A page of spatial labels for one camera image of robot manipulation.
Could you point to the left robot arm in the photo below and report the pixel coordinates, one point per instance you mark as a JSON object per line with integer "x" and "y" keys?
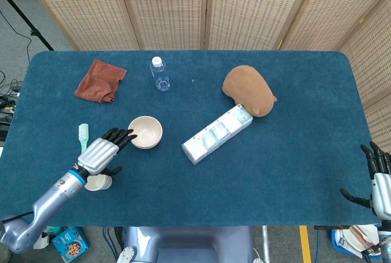
{"x": 52, "y": 195}

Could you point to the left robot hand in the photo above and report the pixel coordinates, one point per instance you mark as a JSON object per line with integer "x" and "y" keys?
{"x": 96, "y": 156}

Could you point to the off-white ridged bowl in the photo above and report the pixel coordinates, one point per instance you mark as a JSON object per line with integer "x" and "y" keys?
{"x": 146, "y": 130}
{"x": 143, "y": 147}

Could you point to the blue carpet table cover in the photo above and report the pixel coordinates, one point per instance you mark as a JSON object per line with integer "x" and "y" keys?
{"x": 244, "y": 183}

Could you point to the brown plush animal toy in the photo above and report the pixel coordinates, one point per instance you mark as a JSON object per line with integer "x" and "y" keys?
{"x": 247, "y": 88}

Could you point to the white perforated power strip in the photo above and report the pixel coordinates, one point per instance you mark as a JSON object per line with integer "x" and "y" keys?
{"x": 126, "y": 255}

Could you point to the green toothbrush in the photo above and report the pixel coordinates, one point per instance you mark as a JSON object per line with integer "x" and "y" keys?
{"x": 83, "y": 137}

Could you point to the clear plastic bottle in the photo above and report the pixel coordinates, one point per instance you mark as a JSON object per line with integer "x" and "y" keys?
{"x": 159, "y": 76}

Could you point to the white pill organizer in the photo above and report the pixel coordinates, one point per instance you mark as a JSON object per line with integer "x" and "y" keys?
{"x": 214, "y": 136}

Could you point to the blue cookie box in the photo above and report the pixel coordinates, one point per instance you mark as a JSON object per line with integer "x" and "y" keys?
{"x": 70, "y": 244}

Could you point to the wicker folding screen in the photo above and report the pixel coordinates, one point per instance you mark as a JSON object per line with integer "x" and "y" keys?
{"x": 168, "y": 6}

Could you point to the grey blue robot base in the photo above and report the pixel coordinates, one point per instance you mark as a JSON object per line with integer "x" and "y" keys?
{"x": 189, "y": 244}

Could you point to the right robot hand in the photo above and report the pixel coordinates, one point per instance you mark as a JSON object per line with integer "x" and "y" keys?
{"x": 382, "y": 192}

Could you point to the black tripod stand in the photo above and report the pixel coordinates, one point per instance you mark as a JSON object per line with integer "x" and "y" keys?
{"x": 27, "y": 23}

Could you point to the metal table leg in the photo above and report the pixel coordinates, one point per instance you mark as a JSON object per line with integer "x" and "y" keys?
{"x": 264, "y": 241}

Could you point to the paper cup green flower print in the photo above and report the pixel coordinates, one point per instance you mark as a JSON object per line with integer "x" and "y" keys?
{"x": 98, "y": 183}

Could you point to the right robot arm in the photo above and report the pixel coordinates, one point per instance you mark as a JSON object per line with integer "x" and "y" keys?
{"x": 386, "y": 238}

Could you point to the rust brown cloth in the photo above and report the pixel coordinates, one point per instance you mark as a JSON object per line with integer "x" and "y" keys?
{"x": 97, "y": 82}

